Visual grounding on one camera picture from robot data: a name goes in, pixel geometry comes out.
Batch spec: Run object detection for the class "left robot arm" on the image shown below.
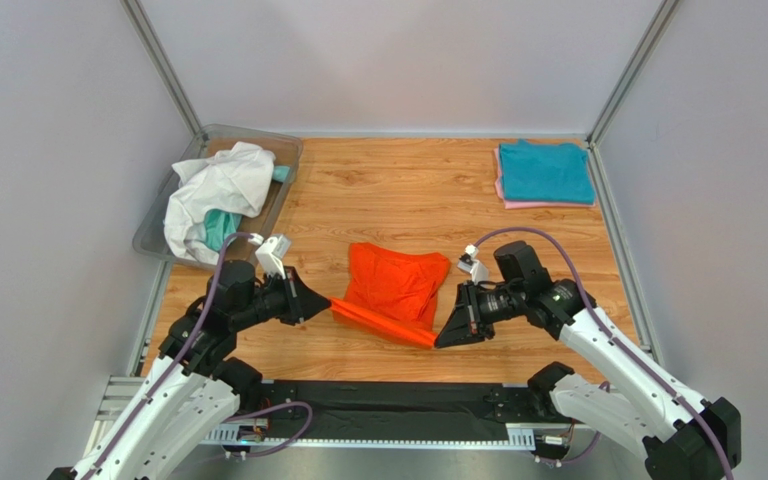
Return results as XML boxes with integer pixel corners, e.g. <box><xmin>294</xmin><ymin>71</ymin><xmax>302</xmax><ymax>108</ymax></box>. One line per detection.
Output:
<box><xmin>49</xmin><ymin>260</ymin><xmax>331</xmax><ymax>479</ymax></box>

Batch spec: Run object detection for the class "aluminium frame rail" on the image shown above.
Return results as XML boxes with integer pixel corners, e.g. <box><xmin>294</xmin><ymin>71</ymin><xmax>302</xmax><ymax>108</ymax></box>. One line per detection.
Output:
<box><xmin>74</xmin><ymin>375</ymin><xmax>718</xmax><ymax>480</ymax></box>

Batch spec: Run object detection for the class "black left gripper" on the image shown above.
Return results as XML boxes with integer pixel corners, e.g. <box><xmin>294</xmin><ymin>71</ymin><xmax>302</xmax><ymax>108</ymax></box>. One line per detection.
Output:
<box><xmin>233</xmin><ymin>264</ymin><xmax>331</xmax><ymax>330</ymax></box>

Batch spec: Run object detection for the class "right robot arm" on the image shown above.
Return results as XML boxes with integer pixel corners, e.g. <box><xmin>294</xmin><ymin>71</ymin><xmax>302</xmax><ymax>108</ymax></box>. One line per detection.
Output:
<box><xmin>434</xmin><ymin>241</ymin><xmax>742</xmax><ymax>479</ymax></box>

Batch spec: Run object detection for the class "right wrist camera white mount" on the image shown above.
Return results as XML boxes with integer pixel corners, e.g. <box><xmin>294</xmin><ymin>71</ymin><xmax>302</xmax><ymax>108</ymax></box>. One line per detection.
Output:
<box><xmin>457</xmin><ymin>244</ymin><xmax>489</xmax><ymax>284</ymax></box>

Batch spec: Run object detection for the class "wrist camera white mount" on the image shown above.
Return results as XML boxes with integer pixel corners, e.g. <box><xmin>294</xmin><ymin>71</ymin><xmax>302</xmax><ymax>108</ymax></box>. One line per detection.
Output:
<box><xmin>248</xmin><ymin>234</ymin><xmax>292</xmax><ymax>278</ymax></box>
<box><xmin>457</xmin><ymin>244</ymin><xmax>489</xmax><ymax>284</ymax></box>

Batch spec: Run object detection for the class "white t-shirt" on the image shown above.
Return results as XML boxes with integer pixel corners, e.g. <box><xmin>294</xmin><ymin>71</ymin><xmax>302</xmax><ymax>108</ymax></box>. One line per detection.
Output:
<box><xmin>163</xmin><ymin>141</ymin><xmax>276</xmax><ymax>265</ymax></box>

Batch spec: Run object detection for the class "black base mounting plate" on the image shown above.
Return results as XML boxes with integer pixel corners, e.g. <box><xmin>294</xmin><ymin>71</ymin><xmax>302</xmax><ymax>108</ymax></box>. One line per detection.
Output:
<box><xmin>234</xmin><ymin>380</ymin><xmax>571</xmax><ymax>441</ymax></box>

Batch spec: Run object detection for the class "folded blue t-shirt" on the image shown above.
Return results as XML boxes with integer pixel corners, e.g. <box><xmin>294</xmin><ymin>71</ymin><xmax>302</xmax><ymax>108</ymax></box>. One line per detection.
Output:
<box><xmin>497</xmin><ymin>140</ymin><xmax>596</xmax><ymax>205</ymax></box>

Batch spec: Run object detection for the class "orange t-shirt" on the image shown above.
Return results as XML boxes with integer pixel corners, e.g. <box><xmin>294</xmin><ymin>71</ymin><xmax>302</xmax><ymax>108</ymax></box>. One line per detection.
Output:
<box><xmin>330</xmin><ymin>242</ymin><xmax>451</xmax><ymax>350</ymax></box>

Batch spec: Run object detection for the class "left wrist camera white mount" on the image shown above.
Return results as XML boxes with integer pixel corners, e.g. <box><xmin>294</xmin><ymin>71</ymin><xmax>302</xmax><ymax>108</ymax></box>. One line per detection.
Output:
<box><xmin>248</xmin><ymin>234</ymin><xmax>292</xmax><ymax>278</ymax></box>

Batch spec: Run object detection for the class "teal green t-shirt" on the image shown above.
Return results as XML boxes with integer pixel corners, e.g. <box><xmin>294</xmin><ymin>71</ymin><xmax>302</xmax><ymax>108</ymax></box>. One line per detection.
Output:
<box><xmin>203</xmin><ymin>165</ymin><xmax>290</xmax><ymax>251</ymax></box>

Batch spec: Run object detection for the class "folded pink t-shirt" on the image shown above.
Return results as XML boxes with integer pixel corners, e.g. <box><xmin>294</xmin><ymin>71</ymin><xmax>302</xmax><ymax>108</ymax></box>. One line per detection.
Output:
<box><xmin>493</xmin><ymin>148</ymin><xmax>596</xmax><ymax>210</ymax></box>

